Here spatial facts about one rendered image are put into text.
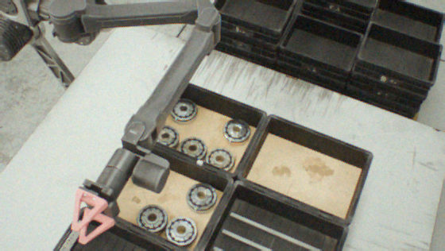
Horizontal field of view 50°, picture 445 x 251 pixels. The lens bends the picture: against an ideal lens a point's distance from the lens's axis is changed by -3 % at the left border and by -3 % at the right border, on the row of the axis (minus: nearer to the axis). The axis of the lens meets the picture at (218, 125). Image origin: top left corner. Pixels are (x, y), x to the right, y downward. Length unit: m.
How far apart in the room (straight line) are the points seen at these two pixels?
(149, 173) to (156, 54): 1.32
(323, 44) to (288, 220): 1.39
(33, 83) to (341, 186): 2.11
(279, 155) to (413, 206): 0.56
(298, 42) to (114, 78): 1.12
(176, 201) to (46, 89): 1.68
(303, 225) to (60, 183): 0.92
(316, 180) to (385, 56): 1.13
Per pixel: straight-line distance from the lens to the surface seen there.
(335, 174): 1.82
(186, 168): 1.71
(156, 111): 1.10
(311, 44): 2.84
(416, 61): 2.78
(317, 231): 1.70
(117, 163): 1.04
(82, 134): 2.07
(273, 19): 2.78
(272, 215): 1.70
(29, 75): 3.31
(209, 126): 1.87
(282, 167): 1.79
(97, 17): 1.34
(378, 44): 2.79
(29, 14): 1.45
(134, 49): 2.32
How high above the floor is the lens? 2.37
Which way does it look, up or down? 55 degrees down
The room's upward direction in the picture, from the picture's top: 2 degrees clockwise
